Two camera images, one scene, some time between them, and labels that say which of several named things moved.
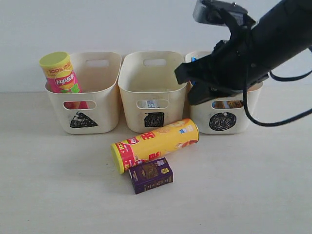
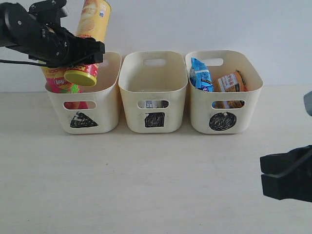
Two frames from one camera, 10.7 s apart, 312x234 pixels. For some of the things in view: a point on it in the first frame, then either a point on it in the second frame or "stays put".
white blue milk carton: [151, 104] stays put
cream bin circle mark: [226, 115] stays put
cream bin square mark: [150, 95] stays put
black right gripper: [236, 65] -> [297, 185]
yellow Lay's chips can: [154, 145] -> [93, 22]
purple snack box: [151, 175] -> [164, 104]
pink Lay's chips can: [61, 77] stays put
